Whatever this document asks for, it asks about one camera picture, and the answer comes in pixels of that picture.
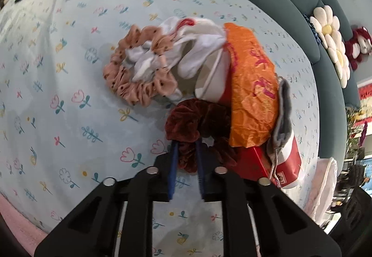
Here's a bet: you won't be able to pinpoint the blue knit item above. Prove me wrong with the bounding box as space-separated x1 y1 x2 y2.
304 14 322 45

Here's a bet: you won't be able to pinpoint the white sock with red print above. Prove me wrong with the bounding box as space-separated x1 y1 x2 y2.
125 16 227 102

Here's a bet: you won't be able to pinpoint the pink mat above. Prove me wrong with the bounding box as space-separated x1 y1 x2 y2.
0 190 47 257

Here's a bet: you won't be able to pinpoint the white plastic bag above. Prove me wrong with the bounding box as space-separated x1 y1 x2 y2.
304 157 339 227

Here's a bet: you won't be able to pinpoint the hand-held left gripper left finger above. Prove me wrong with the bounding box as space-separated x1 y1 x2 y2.
34 141 181 257

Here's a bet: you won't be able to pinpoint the pink dotted scrunchie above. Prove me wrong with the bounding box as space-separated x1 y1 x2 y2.
103 25 178 106

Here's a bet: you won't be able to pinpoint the red plush toy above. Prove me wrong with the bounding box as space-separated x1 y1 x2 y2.
344 26 372 70

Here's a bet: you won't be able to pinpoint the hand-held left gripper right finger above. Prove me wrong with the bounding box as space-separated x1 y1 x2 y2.
195 141 342 257

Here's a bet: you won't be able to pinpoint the red and white pouch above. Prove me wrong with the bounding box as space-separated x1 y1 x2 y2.
231 133 303 189

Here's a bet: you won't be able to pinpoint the potted plants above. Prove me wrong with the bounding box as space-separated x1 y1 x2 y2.
346 106 372 159

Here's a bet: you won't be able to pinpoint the orange plastic bag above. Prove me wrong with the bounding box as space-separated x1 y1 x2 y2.
224 22 280 148

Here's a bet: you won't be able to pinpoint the white flower cushion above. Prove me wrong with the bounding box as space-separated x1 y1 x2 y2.
309 6 341 50
328 38 351 88

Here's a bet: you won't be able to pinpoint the dark red velvet scrunchie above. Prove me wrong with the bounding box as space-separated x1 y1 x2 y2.
165 98 240 173

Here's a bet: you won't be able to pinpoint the grey cloth with string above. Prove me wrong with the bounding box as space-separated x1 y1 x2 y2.
267 78 292 188

